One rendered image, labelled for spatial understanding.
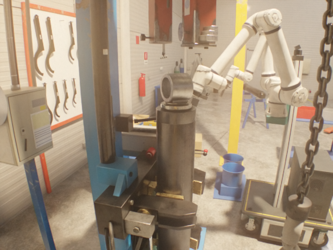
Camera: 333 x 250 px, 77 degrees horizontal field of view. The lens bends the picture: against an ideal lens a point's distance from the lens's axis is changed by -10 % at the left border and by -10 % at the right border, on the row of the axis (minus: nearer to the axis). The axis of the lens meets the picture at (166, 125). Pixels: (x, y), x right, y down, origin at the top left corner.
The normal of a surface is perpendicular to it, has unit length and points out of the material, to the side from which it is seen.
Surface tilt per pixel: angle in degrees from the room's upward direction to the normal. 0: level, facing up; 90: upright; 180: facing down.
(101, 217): 90
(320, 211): 90
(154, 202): 0
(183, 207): 0
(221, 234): 0
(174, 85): 76
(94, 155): 90
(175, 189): 90
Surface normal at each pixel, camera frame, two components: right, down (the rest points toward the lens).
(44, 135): 0.96, 0.07
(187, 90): 0.43, 0.40
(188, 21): -0.89, 0.13
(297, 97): 0.18, 0.39
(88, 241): 0.00, -0.96
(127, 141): -0.26, 0.28
